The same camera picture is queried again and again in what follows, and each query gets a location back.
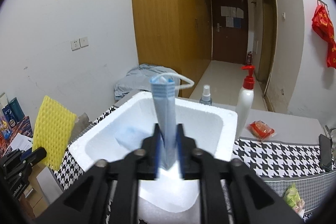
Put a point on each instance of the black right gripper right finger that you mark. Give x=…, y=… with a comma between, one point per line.
x=185, y=147

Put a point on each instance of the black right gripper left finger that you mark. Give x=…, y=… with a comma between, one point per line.
x=152, y=159

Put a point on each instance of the yellow foam mesh sleeve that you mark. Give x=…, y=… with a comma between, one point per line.
x=52, y=131

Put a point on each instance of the blue face mask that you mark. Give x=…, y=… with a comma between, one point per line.
x=164, y=87
x=130, y=138

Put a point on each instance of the white styrofoam box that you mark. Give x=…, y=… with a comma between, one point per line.
x=212, y=128

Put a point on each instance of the small clear spray bottle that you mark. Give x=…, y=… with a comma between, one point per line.
x=206, y=95

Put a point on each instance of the red snack packet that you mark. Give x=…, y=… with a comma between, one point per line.
x=261, y=130

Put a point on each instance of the white pump lotion bottle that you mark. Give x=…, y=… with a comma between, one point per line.
x=245, y=99

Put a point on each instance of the light blue crumpled cloth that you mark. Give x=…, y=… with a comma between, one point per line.
x=138, y=78

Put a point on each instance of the green snack wrapper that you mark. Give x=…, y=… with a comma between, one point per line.
x=293, y=199

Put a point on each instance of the red fire extinguisher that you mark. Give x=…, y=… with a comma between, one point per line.
x=249, y=58

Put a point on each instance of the black smartphone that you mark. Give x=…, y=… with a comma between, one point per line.
x=325, y=157

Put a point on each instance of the side wooden door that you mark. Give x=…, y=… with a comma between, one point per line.
x=269, y=39

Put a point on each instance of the dark brown entrance door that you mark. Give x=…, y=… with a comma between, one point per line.
x=230, y=30

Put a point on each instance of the wooden wardrobe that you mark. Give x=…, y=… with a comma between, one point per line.
x=175, y=34

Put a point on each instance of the red hanging bags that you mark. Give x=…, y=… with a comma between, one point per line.
x=323, y=27

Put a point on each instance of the white wall socket pair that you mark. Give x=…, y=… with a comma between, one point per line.
x=79, y=43

